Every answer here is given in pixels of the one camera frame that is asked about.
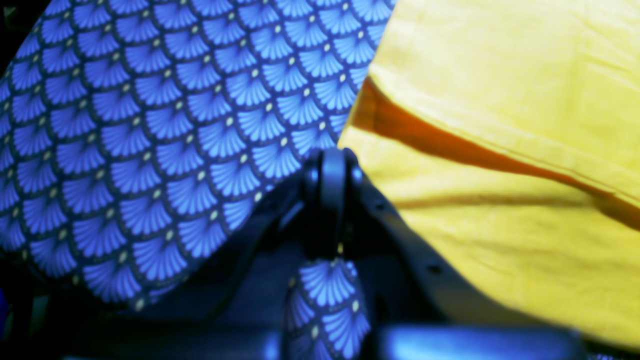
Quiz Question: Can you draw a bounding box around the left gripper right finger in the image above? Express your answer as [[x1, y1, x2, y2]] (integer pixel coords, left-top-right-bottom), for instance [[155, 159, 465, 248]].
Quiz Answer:
[[345, 155, 541, 327]]

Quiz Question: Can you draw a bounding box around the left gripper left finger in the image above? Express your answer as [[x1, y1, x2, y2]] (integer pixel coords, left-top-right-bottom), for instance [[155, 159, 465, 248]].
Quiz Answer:
[[119, 160, 321, 331]]

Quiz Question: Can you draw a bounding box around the yellow T-shirt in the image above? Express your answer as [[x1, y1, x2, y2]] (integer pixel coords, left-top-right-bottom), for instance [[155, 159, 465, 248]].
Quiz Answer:
[[339, 0, 640, 351]]

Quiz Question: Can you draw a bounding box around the blue fan-pattern tablecloth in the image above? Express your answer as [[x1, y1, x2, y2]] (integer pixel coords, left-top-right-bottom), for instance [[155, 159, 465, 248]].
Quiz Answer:
[[0, 0, 396, 360]]

